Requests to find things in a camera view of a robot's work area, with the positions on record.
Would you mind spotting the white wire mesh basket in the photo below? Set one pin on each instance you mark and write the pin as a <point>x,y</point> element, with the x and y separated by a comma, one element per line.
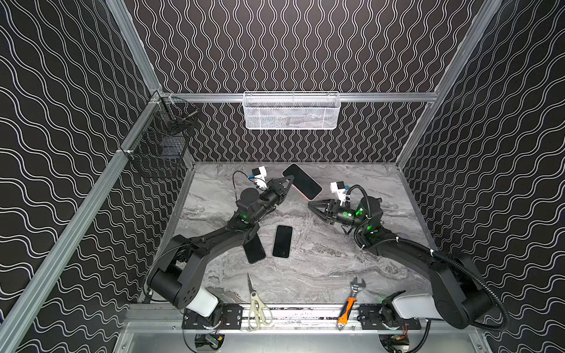
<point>291,110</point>

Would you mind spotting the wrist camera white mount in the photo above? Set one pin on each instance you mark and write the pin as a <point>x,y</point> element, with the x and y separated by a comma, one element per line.
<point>340,190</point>
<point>258,176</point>

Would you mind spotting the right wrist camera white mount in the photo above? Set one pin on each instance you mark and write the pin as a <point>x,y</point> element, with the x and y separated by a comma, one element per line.
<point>340,190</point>

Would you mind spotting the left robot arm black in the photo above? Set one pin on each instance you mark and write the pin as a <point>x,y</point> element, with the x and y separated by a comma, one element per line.
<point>178,273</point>

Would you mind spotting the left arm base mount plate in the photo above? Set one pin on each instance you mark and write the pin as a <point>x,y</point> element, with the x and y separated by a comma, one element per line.
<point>224,316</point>

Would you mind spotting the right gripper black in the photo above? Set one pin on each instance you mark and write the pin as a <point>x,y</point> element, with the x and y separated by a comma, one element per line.
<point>329,209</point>

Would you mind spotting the black smartphone left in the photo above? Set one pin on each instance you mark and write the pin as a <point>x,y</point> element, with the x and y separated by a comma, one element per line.
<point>254,250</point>

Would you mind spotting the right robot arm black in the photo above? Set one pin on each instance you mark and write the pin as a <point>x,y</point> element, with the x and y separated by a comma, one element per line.
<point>460,295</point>

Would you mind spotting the orange handled adjustable wrench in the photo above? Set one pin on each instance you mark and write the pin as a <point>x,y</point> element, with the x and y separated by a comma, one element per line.
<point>355,288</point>

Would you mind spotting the phone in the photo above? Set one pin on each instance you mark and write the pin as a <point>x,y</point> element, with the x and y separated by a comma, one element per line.
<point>303,182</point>

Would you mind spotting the black smartphone green case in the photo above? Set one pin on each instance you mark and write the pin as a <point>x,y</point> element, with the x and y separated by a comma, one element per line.
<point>282,244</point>

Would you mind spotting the black wire basket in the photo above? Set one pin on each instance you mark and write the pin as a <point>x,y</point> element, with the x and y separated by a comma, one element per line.
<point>159,151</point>

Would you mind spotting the beige handled scissors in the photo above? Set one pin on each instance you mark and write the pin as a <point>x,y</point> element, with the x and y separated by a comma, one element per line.
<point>260,314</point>

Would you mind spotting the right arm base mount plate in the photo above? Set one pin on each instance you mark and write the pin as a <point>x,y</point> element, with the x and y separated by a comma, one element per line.
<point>383,317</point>

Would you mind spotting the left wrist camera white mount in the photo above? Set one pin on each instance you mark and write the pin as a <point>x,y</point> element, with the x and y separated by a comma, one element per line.
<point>258,176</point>

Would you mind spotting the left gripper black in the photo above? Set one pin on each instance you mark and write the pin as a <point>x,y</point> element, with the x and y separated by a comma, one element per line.
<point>274,194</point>

